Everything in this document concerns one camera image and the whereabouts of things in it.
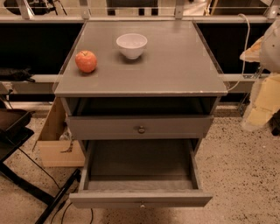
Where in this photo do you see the white hanging cable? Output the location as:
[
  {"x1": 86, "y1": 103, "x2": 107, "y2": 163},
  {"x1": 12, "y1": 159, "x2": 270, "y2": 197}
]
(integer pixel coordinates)
[{"x1": 227, "y1": 13, "x2": 251, "y2": 93}]

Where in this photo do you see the black stand base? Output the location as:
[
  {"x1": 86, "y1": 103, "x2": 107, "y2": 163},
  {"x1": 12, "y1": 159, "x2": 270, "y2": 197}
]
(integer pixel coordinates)
[{"x1": 0, "y1": 108, "x2": 81, "y2": 224}]

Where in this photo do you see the black cloth on rail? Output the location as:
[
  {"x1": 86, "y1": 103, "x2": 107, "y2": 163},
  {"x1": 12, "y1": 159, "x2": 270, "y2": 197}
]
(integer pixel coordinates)
[{"x1": 0, "y1": 67, "x2": 35, "y2": 82}]

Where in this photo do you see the black floor cable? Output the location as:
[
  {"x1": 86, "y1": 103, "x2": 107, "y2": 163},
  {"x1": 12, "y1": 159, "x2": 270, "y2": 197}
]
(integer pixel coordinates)
[{"x1": 17, "y1": 147, "x2": 95, "y2": 224}]

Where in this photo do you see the metal railing frame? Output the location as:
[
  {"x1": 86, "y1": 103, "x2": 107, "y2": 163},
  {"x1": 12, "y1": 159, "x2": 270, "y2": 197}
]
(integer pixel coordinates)
[{"x1": 0, "y1": 0, "x2": 280, "y2": 95}]

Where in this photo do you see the grey drawer cabinet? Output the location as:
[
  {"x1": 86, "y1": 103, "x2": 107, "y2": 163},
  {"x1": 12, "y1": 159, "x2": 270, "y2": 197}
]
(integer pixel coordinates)
[{"x1": 52, "y1": 19, "x2": 228, "y2": 147}]

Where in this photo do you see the grey drawer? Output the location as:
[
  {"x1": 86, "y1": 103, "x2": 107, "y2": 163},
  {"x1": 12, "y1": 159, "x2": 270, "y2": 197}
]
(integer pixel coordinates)
[
  {"x1": 66, "y1": 115, "x2": 214, "y2": 140},
  {"x1": 70, "y1": 139, "x2": 212, "y2": 208}
]

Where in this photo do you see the cardboard box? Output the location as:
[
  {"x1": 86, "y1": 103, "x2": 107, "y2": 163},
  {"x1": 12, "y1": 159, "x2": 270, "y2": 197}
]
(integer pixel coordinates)
[{"x1": 36, "y1": 98, "x2": 85, "y2": 167}]

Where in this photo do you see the red apple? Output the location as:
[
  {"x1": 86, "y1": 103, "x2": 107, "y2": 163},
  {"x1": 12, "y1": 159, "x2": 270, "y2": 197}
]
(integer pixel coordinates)
[{"x1": 75, "y1": 50, "x2": 97, "y2": 73}]

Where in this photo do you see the white ceramic bowl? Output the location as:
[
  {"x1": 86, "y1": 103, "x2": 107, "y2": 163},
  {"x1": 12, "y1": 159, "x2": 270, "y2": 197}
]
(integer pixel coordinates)
[{"x1": 116, "y1": 33, "x2": 148, "y2": 60}]

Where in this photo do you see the grey top drawer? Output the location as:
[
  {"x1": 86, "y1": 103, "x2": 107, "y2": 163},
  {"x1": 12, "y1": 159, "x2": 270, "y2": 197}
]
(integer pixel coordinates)
[{"x1": 66, "y1": 115, "x2": 214, "y2": 140}]

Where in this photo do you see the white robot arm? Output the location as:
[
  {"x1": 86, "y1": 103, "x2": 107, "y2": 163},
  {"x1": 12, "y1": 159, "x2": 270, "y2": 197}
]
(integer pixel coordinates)
[{"x1": 240, "y1": 18, "x2": 280, "y2": 74}]

